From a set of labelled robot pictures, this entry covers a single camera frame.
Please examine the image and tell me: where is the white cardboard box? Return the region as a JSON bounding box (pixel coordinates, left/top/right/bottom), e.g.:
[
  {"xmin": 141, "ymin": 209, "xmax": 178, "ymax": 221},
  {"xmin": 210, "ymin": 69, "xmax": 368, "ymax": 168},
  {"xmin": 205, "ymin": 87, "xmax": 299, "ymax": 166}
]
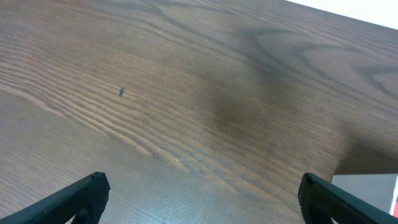
[{"xmin": 331, "ymin": 174, "xmax": 397, "ymax": 216}]

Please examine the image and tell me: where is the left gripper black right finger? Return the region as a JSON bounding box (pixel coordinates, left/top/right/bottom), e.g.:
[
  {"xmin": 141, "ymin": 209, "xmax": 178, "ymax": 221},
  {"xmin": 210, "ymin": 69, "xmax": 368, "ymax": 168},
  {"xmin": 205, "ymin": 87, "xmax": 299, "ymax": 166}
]
[{"xmin": 298, "ymin": 172, "xmax": 397, "ymax": 224}]

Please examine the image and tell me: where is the red toy car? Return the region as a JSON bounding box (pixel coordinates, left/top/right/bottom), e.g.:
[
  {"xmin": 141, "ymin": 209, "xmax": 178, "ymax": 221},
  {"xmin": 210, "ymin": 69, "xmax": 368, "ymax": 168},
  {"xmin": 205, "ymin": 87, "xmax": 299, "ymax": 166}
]
[{"xmin": 393, "ymin": 201, "xmax": 398, "ymax": 218}]

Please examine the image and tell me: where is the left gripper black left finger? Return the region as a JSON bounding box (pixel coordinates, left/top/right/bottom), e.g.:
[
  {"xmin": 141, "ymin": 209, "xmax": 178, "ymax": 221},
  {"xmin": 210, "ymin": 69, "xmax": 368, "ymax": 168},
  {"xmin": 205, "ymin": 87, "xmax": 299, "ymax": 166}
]
[{"xmin": 1, "ymin": 172, "xmax": 110, "ymax": 224}]

